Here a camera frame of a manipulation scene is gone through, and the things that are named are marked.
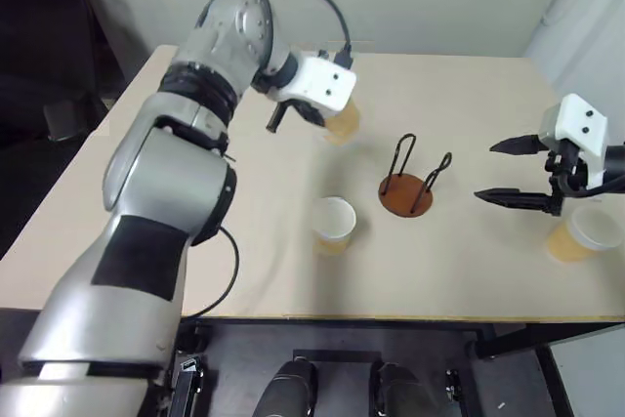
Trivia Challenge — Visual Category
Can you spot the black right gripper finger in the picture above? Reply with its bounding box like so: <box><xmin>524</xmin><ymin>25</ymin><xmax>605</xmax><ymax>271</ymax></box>
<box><xmin>488</xmin><ymin>133</ymin><xmax>544</xmax><ymax>156</ymax></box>
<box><xmin>473</xmin><ymin>187</ymin><xmax>559</xmax><ymax>216</ymax></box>

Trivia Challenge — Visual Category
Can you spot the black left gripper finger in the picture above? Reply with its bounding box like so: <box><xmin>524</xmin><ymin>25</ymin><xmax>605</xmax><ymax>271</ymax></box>
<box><xmin>265</xmin><ymin>101</ymin><xmax>291</xmax><ymax>135</ymax></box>

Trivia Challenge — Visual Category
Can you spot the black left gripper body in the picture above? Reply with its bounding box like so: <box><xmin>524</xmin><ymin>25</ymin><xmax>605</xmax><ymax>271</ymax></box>
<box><xmin>285</xmin><ymin>99</ymin><xmax>327</xmax><ymax>128</ymax></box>

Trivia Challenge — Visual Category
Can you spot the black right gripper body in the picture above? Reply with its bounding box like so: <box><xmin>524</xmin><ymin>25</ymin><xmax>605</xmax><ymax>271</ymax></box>
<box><xmin>542</xmin><ymin>138</ymin><xmax>595</xmax><ymax>217</ymax></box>

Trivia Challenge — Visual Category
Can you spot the tan paper cup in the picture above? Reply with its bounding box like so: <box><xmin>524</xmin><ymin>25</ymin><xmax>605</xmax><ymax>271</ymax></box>
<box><xmin>319</xmin><ymin>99</ymin><xmax>363</xmax><ymax>147</ymax></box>
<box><xmin>312</xmin><ymin>195</ymin><xmax>357</xmax><ymax>257</ymax></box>
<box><xmin>546</xmin><ymin>205</ymin><xmax>625</xmax><ymax>265</ymax></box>

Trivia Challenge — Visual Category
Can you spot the black robot stand base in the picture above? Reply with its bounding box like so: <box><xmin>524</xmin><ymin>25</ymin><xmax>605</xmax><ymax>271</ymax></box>
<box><xmin>168</xmin><ymin>321</ymin><xmax>575</xmax><ymax>417</ymax></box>

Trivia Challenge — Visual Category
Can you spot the black office chair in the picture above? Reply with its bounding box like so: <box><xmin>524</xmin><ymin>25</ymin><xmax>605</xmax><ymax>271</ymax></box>
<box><xmin>0</xmin><ymin>0</ymin><xmax>124</xmax><ymax>146</ymax></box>

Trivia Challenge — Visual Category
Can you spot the dark rounded shape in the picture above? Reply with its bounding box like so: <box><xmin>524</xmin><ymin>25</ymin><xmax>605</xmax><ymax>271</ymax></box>
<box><xmin>253</xmin><ymin>357</ymin><xmax>319</xmax><ymax>417</ymax></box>

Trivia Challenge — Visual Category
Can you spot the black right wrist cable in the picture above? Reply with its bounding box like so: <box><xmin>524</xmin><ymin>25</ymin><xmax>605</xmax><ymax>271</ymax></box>
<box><xmin>556</xmin><ymin>173</ymin><xmax>609</xmax><ymax>200</ymax></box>

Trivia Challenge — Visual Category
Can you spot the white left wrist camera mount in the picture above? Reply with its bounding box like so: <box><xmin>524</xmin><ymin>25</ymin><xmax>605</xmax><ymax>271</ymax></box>
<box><xmin>278</xmin><ymin>51</ymin><xmax>358</xmax><ymax>114</ymax></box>

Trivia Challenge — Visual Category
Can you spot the wire cup holder brown base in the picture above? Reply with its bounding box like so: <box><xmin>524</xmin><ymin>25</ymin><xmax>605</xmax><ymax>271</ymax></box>
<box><xmin>378</xmin><ymin>133</ymin><xmax>453</xmax><ymax>219</ymax></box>

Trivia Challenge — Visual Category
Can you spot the black table frame bar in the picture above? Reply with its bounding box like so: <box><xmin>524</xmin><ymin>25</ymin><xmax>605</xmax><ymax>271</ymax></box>
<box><xmin>476</xmin><ymin>321</ymin><xmax>625</xmax><ymax>360</ymax></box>

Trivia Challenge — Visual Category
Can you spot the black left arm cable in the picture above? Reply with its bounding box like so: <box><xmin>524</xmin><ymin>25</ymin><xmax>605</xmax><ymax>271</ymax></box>
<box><xmin>181</xmin><ymin>225</ymin><xmax>241</xmax><ymax>318</ymax></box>

